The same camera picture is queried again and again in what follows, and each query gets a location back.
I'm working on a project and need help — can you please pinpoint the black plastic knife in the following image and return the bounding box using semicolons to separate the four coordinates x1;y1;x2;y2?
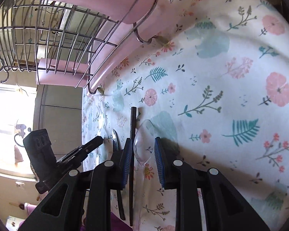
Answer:
112;128;126;221

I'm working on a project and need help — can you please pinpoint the clear plastic spoon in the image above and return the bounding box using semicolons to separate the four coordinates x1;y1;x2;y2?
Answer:
133;119;155;230

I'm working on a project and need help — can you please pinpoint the black chopstick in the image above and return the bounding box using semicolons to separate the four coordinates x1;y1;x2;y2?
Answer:
129;106;137;226

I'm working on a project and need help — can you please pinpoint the floral bear tablecloth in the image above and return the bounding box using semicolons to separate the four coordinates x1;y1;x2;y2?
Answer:
82;0;289;230

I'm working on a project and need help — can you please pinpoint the pink drip tray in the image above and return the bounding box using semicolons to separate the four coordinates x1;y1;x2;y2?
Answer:
86;0;177;94

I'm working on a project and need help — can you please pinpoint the metal wire dish rack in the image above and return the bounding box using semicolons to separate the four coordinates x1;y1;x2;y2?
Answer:
0;0;165;95

